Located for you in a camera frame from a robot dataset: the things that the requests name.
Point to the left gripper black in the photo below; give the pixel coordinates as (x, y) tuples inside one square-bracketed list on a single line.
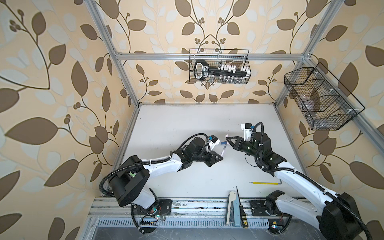
[(213, 156)]

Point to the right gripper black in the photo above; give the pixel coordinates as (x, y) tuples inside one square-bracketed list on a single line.
[(238, 141)]

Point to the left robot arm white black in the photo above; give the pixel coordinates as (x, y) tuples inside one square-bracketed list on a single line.
[(127, 184)]

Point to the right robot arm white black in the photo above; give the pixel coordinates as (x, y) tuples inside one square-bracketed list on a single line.
[(335, 215)]

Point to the blue pen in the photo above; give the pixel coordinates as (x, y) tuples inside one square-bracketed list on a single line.
[(224, 144)]

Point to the beige blue utility tool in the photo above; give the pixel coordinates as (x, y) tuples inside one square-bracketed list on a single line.
[(233, 210)]

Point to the black screwdriver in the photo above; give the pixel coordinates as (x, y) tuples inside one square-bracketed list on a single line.
[(243, 215)]

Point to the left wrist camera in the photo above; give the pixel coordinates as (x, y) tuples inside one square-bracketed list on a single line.
[(213, 141)]

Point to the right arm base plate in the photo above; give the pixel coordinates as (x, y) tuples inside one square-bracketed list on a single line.
[(264, 208)]

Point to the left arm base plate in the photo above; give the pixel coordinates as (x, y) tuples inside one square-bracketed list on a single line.
[(162, 207)]

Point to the back wire basket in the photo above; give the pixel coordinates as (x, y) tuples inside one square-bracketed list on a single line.
[(238, 57)]

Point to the wire basket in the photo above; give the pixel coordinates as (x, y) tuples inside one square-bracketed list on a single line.
[(238, 57), (325, 102)]

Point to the black socket set rail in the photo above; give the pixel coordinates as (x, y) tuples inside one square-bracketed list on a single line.
[(202, 70)]

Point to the right wire basket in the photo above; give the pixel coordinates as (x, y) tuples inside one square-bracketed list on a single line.
[(325, 102)]

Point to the aluminium front rail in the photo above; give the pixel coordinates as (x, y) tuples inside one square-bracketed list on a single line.
[(174, 213)]

